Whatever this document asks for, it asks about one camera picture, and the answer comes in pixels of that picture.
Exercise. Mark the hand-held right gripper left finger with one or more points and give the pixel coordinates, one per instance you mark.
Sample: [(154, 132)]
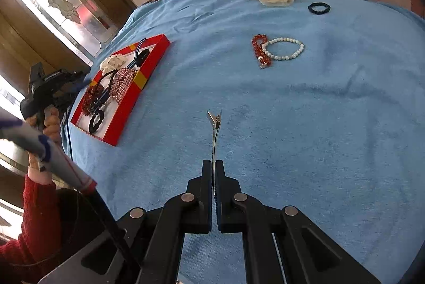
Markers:
[(204, 191)]

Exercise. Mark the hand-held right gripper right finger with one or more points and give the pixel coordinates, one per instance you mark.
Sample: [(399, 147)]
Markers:
[(225, 194)]

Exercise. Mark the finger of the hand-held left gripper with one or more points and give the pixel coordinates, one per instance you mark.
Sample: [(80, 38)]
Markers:
[(83, 83)]

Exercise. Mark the red polka dot scrunchie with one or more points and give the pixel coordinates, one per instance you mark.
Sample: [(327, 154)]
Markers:
[(88, 99)]

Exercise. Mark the white polka dot scrunchie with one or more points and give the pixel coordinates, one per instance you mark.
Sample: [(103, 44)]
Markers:
[(113, 63)]

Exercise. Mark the pink plaid scrunchie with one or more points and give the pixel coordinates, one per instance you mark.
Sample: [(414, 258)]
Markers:
[(123, 84)]

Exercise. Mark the red tray box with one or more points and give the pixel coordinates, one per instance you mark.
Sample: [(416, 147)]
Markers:
[(128, 111)]

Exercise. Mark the silver hair clip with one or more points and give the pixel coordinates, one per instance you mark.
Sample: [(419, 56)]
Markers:
[(214, 138)]

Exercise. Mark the black headband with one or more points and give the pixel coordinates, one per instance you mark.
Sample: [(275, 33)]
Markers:
[(139, 43)]

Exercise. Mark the person's left forearm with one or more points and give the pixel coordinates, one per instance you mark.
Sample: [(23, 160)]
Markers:
[(36, 204)]

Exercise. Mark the person's left hand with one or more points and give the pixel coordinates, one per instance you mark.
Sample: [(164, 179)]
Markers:
[(53, 128)]

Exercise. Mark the blue towel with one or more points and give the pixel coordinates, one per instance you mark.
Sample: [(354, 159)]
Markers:
[(298, 121)]

